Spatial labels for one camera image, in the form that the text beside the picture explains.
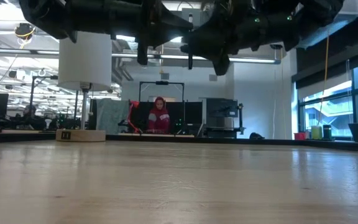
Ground black gantry frame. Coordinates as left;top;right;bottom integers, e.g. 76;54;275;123
138;80;185;103

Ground grey-green cloth panel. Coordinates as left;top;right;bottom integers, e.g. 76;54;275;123
95;98;131;135

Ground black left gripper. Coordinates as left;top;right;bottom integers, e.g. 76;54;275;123
135;0;195;66

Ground black ceiling dome camera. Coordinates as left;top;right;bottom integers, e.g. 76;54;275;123
13;23;37;41

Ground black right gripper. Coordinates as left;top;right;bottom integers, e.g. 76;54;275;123
180;0;262;77

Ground black aluminium table frame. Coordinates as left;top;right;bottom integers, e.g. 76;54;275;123
0;129;358;154

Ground black metal stand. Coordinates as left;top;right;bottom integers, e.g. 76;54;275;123
28;74;59;125

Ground dark cup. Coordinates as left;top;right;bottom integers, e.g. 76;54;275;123
322;124;333;141

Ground silver ventilation duct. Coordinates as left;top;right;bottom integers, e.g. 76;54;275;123
296;0;358;50

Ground grey ceiling box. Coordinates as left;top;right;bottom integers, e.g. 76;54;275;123
181;7;203;27

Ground yellow hanging cable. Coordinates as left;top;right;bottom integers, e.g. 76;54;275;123
318;32;331;125

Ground black partition panels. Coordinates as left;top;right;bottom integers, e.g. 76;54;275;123
129;100;203;135

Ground white shade wooden base lamp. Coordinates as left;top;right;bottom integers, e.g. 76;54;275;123
55;30;113;143

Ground green cup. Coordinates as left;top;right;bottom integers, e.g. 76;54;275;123
310;124;323;141

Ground black machine on cart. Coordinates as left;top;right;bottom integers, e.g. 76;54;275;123
201;97;247;139

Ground long ceiling light strip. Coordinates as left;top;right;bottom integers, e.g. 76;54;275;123
0;47;282;65

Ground person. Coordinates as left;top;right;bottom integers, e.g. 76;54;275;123
147;96;172;134
19;104;47;131

